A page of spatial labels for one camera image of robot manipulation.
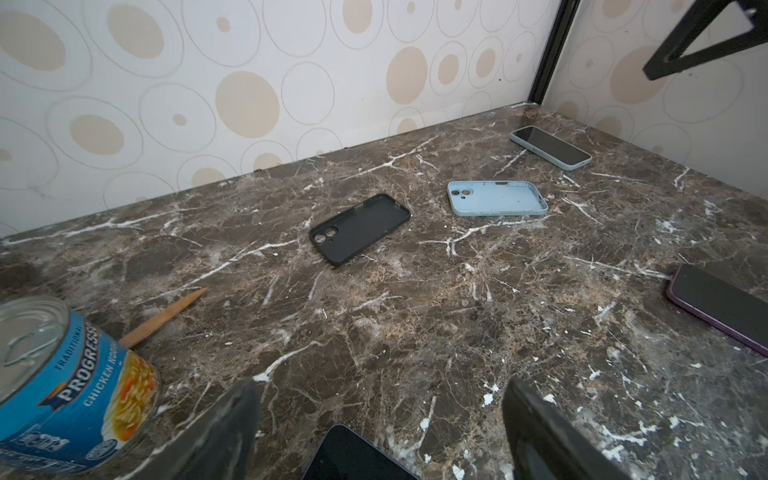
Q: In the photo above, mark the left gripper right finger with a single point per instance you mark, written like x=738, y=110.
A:
x=544, y=445

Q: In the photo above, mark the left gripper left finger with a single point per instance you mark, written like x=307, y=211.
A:
x=217, y=445

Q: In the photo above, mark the light blue case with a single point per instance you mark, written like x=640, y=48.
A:
x=492, y=198
x=551, y=147

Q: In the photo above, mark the black phone case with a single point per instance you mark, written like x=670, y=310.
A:
x=351, y=232

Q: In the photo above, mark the wooden stick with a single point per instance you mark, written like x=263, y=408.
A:
x=150, y=326

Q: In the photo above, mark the blue soup can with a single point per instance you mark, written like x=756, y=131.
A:
x=72, y=397

